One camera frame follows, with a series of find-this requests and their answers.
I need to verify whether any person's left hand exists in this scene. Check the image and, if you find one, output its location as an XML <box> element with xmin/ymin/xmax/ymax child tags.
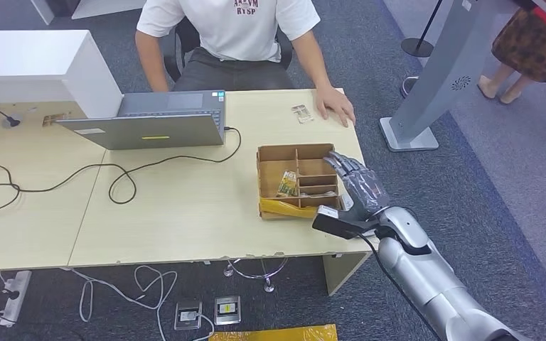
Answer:
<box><xmin>314</xmin><ymin>85</ymin><xmax>356</xmax><ymax>129</ymax></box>

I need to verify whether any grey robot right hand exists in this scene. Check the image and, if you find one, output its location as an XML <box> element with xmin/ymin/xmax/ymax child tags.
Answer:
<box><xmin>322</xmin><ymin>150</ymin><xmax>392</xmax><ymax>222</ymax></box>

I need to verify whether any beige desk side panel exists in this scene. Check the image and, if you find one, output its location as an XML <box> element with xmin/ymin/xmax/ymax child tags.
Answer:
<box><xmin>321</xmin><ymin>252</ymin><xmax>373</xmax><ymax>296</ymax></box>

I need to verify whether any cardboard compartment box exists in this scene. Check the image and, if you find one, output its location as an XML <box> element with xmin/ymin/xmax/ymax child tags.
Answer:
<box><xmin>256</xmin><ymin>143</ymin><xmax>342</xmax><ymax>221</ymax></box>

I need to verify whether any grey kiosk stand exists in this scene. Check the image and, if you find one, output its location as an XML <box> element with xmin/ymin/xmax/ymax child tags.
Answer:
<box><xmin>378</xmin><ymin>0</ymin><xmax>500</xmax><ymax>153</ymax></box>

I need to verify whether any chrome stool base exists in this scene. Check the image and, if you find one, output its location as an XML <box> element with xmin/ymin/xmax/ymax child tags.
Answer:
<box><xmin>222</xmin><ymin>257</ymin><xmax>289</xmax><ymax>294</ymax></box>

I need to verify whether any black office chair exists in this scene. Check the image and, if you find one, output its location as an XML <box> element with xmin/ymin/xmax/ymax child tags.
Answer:
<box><xmin>162</xmin><ymin>18</ymin><xmax>297</xmax><ymax>83</ymax></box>

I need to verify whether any yellow plastic sheet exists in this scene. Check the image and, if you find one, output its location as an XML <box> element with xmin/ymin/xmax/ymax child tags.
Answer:
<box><xmin>208</xmin><ymin>323</ymin><xmax>339</xmax><ymax>341</ymax></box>

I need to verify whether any grey laptop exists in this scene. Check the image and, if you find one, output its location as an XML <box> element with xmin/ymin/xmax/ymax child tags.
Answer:
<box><xmin>55</xmin><ymin>90</ymin><xmax>227</xmax><ymax>151</ymax></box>

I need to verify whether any floor socket yellow label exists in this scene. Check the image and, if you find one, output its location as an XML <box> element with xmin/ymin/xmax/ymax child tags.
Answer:
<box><xmin>213</xmin><ymin>295</ymin><xmax>242</xmax><ymax>327</ymax></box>

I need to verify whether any open floor socket box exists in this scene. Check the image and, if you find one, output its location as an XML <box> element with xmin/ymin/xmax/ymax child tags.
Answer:
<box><xmin>173</xmin><ymin>301</ymin><xmax>203</xmax><ymax>332</ymax></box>

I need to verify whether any brown sticker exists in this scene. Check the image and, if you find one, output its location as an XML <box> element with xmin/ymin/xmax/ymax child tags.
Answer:
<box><xmin>42</xmin><ymin>112</ymin><xmax>67</xmax><ymax>128</ymax></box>

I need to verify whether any white desk partition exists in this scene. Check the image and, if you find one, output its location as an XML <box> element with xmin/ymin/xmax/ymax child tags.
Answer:
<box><xmin>0</xmin><ymin>30</ymin><xmax>124</xmax><ymax>119</ymax></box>

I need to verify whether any black plug in grommet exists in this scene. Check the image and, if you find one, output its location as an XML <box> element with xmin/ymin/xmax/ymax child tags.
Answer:
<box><xmin>0</xmin><ymin>107</ymin><xmax>22</xmax><ymax>130</ymax></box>

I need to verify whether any white power strip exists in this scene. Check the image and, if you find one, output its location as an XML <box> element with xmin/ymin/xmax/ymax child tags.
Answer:
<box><xmin>0</xmin><ymin>270</ymin><xmax>32</xmax><ymax>329</ymax></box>

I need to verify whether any round metal base ring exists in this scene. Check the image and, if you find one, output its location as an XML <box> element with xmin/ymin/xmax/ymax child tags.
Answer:
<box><xmin>400</xmin><ymin>75</ymin><xmax>421</xmax><ymax>99</ymax></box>

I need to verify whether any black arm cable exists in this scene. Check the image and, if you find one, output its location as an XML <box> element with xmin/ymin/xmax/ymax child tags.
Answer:
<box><xmin>346</xmin><ymin>228</ymin><xmax>444</xmax><ymax>341</ymax></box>

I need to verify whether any metal stanchion post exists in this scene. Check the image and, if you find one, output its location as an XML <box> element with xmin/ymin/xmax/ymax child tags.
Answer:
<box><xmin>400</xmin><ymin>0</ymin><xmax>444</xmax><ymax>58</ymax></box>

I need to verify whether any black laptop power cable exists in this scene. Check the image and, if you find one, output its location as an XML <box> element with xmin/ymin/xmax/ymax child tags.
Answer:
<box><xmin>0</xmin><ymin>126</ymin><xmax>243</xmax><ymax>221</ymax></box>

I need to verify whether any white floor cable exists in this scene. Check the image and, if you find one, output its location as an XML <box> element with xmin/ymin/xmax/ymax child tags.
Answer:
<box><xmin>60</xmin><ymin>266</ymin><xmax>215</xmax><ymax>341</ymax></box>

